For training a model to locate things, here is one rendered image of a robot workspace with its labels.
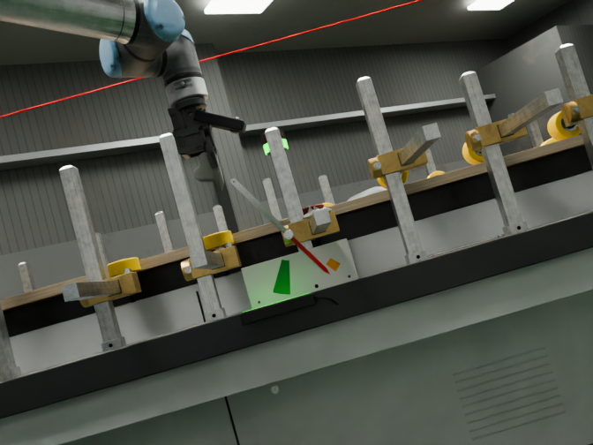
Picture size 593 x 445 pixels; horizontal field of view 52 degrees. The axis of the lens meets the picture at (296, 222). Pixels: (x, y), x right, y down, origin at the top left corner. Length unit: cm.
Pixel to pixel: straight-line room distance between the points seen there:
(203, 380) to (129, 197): 487
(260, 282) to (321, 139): 607
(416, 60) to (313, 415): 757
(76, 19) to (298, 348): 85
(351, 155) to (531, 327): 602
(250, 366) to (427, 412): 52
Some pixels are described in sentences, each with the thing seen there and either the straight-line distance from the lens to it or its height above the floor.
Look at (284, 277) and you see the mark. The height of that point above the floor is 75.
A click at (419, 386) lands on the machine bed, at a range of 173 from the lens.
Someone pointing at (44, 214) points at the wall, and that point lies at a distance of 608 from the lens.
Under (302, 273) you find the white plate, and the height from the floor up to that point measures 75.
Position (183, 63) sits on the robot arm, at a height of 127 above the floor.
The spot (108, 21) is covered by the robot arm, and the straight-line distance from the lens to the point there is 123.
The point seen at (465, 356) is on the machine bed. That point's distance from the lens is 175.
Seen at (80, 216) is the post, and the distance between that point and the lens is 155.
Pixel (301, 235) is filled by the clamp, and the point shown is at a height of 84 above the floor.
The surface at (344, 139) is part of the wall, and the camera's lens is 767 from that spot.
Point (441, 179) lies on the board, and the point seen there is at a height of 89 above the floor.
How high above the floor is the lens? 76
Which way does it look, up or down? 4 degrees up
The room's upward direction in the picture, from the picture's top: 16 degrees counter-clockwise
